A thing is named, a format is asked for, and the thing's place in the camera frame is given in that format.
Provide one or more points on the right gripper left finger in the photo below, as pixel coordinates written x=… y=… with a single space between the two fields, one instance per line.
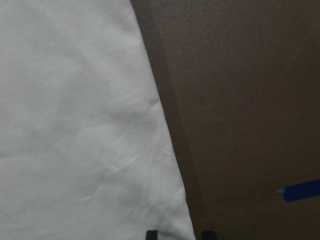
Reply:
x=152 y=235

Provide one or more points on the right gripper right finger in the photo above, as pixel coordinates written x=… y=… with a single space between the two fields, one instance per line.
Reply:
x=208 y=235

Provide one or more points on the cream long-sleeve printed shirt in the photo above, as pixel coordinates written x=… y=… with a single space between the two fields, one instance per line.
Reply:
x=85 y=149

